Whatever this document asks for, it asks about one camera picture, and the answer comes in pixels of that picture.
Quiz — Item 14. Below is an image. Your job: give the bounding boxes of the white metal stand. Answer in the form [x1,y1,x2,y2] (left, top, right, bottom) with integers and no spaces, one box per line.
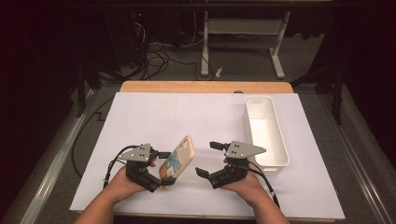
[200,10,292,79]

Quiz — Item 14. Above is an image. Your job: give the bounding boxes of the left hand-held gripper black cable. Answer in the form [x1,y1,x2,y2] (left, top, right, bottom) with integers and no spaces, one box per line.
[102,144,139,189]

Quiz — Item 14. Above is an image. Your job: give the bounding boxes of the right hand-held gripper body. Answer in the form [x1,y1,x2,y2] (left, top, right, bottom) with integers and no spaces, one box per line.
[208,140,267,189]

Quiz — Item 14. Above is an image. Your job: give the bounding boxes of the dark computer tower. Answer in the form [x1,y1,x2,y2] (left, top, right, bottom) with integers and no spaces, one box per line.
[104,8,149,68]

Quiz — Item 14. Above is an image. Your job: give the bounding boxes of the person's right hand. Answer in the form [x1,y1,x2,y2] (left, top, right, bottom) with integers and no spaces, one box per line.
[221,157,274,209]

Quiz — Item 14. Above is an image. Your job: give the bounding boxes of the white plastic bin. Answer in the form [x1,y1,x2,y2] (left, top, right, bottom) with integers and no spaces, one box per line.
[245,95,290,173]

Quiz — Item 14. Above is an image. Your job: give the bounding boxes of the person's left hand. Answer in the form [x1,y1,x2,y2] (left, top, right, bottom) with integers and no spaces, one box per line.
[104,157,158,206]

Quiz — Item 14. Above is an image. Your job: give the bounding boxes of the white table cover sheet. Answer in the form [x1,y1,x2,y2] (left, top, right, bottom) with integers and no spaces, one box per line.
[69,91,346,220]

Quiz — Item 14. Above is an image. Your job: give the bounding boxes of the tangle of floor cables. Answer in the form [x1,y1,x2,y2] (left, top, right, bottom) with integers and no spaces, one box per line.
[134,21,216,82]

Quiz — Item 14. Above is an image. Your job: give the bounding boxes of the aluminium floor rail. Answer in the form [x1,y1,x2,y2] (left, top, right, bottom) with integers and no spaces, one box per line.
[18,88,96,224]
[317,92,396,224]

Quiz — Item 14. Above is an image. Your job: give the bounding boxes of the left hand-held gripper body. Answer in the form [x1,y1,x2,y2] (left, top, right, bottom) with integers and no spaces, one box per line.
[118,143,163,193]

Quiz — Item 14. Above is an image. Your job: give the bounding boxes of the beige painted phone case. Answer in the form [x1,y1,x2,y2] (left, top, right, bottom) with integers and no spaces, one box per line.
[158,134,196,190]

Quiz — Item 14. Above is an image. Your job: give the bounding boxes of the thin black floor cable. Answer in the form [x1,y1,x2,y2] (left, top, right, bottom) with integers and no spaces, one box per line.
[70,96,116,180]

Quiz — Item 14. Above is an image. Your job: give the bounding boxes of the black stand leg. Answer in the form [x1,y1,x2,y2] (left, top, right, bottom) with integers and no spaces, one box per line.
[74,59,125,118]
[290,62,345,125]

